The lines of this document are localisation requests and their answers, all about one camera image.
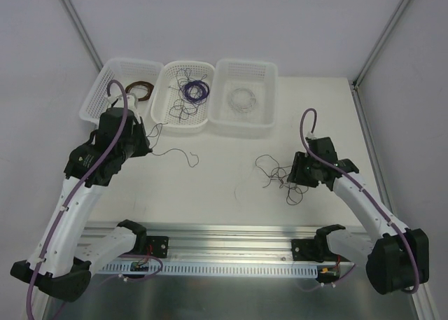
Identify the right aluminium frame post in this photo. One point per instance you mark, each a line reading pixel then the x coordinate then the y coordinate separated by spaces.
pixel 386 33

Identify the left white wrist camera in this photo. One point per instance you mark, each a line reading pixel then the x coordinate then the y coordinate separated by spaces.
pixel 119 102

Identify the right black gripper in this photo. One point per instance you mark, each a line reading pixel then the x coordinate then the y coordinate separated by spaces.
pixel 298 167

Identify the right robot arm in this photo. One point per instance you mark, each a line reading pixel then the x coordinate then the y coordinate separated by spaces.
pixel 396 257

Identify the middle white perforated basket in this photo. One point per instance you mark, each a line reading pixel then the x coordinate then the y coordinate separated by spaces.
pixel 180 98

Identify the aluminium frame post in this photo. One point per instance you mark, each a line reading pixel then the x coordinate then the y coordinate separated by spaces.
pixel 82 32
pixel 386 33

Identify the left white perforated basket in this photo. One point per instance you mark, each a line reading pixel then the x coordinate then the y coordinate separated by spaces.
pixel 123 69

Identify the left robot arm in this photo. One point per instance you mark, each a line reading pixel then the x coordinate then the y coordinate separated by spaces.
pixel 57 267

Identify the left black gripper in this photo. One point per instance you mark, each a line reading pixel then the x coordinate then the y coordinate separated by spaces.
pixel 141 138

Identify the aluminium mounting rail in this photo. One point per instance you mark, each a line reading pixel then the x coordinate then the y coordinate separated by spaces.
pixel 229 243

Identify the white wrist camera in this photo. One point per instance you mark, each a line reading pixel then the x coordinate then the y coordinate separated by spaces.
pixel 310 136
pixel 119 102

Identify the right white perforated basket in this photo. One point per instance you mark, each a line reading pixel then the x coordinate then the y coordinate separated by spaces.
pixel 243 96

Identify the left aluminium frame post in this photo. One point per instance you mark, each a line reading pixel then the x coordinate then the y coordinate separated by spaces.
pixel 82 32

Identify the white slotted cable duct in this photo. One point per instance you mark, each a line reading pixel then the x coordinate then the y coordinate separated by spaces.
pixel 282 270

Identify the white perforated basket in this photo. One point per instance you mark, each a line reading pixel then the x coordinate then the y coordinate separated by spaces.
pixel 123 69
pixel 180 98
pixel 243 96

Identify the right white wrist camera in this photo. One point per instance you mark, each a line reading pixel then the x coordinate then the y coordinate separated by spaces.
pixel 310 136

